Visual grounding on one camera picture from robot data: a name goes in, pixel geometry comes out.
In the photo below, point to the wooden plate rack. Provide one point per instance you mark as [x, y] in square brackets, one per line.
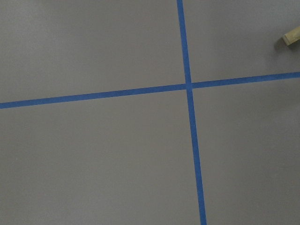
[291, 36]

